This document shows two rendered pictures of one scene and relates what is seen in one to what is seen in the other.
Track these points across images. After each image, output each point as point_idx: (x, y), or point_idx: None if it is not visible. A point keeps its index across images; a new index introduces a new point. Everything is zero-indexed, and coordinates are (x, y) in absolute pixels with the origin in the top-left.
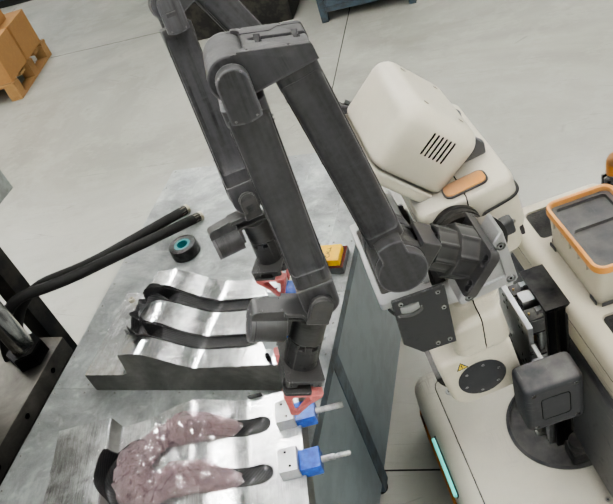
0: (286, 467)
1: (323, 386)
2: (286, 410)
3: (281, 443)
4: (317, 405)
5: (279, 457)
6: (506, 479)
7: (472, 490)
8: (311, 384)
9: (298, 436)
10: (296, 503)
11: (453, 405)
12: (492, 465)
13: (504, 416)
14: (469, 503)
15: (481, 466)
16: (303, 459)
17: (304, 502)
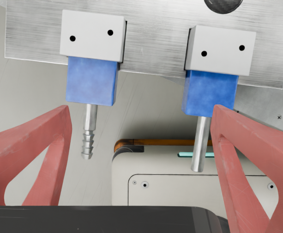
0: (70, 30)
1: (276, 126)
2: (219, 58)
3: (158, 27)
4: (241, 107)
5: (101, 18)
6: (174, 197)
7: (175, 169)
8: None
9: (159, 67)
10: (14, 33)
11: (255, 184)
12: (189, 192)
13: (226, 217)
14: (167, 163)
15: (192, 184)
16: (90, 69)
17: (12, 50)
